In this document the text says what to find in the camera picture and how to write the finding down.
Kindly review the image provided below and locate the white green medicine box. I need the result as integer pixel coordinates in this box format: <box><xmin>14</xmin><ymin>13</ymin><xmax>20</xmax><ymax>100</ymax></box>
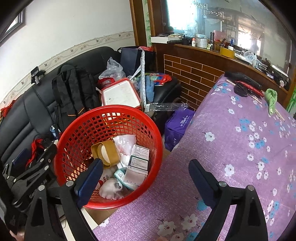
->
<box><xmin>123</xmin><ymin>144</ymin><xmax>149</xmax><ymax>186</ymax></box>

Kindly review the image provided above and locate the clear plastic bag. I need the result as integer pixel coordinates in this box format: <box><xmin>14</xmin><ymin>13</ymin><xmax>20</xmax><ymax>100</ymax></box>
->
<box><xmin>113</xmin><ymin>135</ymin><xmax>137</xmax><ymax>169</ymax></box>

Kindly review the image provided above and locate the white red small bottle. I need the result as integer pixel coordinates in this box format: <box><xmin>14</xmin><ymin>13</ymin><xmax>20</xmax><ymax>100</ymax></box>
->
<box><xmin>95</xmin><ymin>166</ymin><xmax>118</xmax><ymax>190</ymax></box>

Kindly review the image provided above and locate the red plastic basket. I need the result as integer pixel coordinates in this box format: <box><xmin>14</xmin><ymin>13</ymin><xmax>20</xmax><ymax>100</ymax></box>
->
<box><xmin>53</xmin><ymin>105</ymin><xmax>163</xmax><ymax>210</ymax></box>

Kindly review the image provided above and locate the purple floral tablecloth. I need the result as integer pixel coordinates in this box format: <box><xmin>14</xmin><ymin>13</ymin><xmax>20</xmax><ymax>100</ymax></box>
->
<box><xmin>94</xmin><ymin>76</ymin><xmax>295</xmax><ymax>240</ymax></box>

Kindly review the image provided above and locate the black leather sofa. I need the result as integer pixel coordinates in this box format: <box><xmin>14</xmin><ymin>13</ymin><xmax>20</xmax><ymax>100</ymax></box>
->
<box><xmin>0</xmin><ymin>46</ymin><xmax>181</xmax><ymax>167</ymax></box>

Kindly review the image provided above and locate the purple shopping bag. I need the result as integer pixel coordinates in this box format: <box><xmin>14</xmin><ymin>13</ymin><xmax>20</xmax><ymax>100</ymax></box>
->
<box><xmin>164</xmin><ymin>108</ymin><xmax>195</xmax><ymax>151</ymax></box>

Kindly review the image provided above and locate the black backpack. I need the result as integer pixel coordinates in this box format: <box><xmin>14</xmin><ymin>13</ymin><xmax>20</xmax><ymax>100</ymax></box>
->
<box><xmin>52</xmin><ymin>64</ymin><xmax>101</xmax><ymax>132</ymax></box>

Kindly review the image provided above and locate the black round case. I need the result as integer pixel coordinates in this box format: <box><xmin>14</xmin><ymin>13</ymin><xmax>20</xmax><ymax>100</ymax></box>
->
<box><xmin>234</xmin><ymin>83</ymin><xmax>248</xmax><ymax>97</ymax></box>

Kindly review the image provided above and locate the red white lidded box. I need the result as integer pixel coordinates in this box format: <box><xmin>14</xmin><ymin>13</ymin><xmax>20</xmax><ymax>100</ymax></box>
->
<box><xmin>101</xmin><ymin>78</ymin><xmax>141</xmax><ymax>109</ymax></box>

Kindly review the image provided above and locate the black red pouch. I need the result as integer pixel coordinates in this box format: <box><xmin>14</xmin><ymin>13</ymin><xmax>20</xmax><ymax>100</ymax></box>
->
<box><xmin>224</xmin><ymin>72</ymin><xmax>264</xmax><ymax>97</ymax></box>

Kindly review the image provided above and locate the green cloth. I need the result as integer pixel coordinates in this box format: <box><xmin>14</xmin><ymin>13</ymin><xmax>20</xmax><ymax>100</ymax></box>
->
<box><xmin>264</xmin><ymin>88</ymin><xmax>278</xmax><ymax>115</ymax></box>

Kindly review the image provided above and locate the wooden brick counter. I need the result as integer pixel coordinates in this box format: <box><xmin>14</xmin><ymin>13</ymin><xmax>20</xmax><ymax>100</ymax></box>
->
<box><xmin>152</xmin><ymin>43</ymin><xmax>288</xmax><ymax>110</ymax></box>

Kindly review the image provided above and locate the clear bag on sofa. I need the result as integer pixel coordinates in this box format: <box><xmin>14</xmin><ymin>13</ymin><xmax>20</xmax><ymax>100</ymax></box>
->
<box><xmin>99</xmin><ymin>57</ymin><xmax>126</xmax><ymax>81</ymax></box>

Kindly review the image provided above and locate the glass partition panel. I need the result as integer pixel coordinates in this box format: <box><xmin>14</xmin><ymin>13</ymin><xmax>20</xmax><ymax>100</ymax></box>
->
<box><xmin>161</xmin><ymin>1</ymin><xmax>295</xmax><ymax>75</ymax></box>

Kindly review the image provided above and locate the framed wall picture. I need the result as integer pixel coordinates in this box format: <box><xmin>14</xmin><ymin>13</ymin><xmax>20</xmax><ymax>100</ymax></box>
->
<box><xmin>0</xmin><ymin>9</ymin><xmax>26</xmax><ymax>45</ymax></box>

